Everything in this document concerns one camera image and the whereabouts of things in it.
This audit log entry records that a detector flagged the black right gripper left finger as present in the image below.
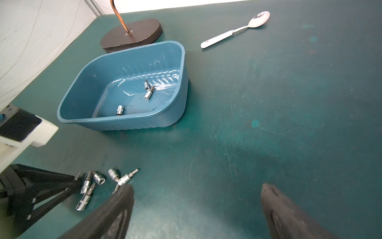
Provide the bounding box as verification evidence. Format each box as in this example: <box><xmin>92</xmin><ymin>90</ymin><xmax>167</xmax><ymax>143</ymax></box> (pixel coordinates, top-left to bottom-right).
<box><xmin>60</xmin><ymin>184</ymin><xmax>134</xmax><ymax>239</ymax></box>

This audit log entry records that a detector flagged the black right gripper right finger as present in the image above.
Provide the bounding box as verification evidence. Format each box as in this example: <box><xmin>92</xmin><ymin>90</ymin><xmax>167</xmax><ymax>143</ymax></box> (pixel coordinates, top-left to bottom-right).
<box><xmin>261</xmin><ymin>183</ymin><xmax>338</xmax><ymax>239</ymax></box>

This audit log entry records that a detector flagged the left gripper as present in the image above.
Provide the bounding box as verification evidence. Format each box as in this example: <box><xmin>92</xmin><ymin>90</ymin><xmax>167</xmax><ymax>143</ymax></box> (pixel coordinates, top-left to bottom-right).
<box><xmin>1</xmin><ymin>164</ymin><xmax>82</xmax><ymax>236</ymax></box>

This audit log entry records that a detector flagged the blue plastic storage box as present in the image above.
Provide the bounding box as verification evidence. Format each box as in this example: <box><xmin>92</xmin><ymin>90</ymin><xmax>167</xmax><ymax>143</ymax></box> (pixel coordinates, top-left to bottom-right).
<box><xmin>57</xmin><ymin>41</ymin><xmax>189</xmax><ymax>131</ymax></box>

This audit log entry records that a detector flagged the brown metal cup stand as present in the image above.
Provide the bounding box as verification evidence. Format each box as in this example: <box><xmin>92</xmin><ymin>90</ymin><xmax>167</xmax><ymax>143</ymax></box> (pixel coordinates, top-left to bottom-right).
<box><xmin>100</xmin><ymin>0</ymin><xmax>163</xmax><ymax>53</ymax></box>

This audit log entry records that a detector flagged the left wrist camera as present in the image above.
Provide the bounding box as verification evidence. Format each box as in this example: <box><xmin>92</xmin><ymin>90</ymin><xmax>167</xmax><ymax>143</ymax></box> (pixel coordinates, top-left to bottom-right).
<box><xmin>1</xmin><ymin>104</ymin><xmax>59</xmax><ymax>172</ymax></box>

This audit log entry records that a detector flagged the metal spoon white handle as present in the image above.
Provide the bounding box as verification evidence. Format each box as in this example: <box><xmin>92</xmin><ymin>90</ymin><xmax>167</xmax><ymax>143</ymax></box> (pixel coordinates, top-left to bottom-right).
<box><xmin>201</xmin><ymin>11</ymin><xmax>270</xmax><ymax>49</ymax></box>

